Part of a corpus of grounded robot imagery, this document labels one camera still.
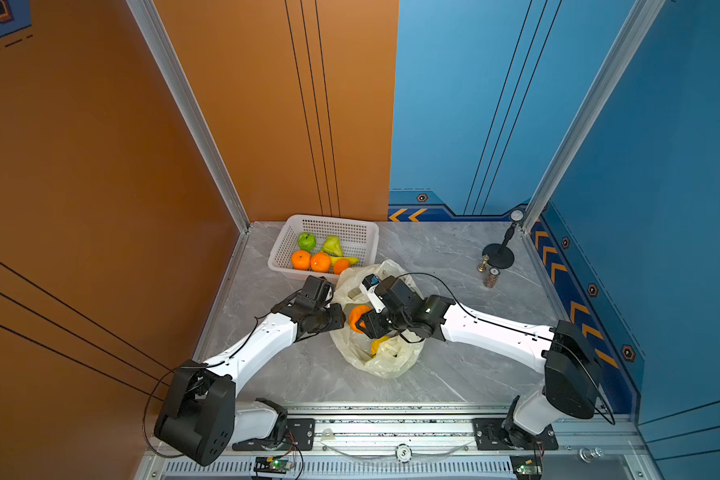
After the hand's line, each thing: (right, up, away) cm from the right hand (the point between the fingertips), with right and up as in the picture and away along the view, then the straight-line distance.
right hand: (364, 320), depth 79 cm
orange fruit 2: (-16, +15, +22) cm, 31 cm away
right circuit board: (+39, -33, -8) cm, 52 cm away
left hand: (-7, 0, +8) cm, 10 cm away
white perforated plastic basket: (-4, +23, +33) cm, 40 cm away
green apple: (-22, +22, +29) cm, 43 cm away
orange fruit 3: (-3, +2, -2) cm, 4 cm away
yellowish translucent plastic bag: (+5, -8, -4) cm, 11 cm away
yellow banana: (-5, +15, +27) cm, 31 cm away
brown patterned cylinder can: (+42, +10, +19) cm, 47 cm away
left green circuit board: (-22, -33, -9) cm, 40 cm away
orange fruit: (-23, +15, +23) cm, 36 cm away
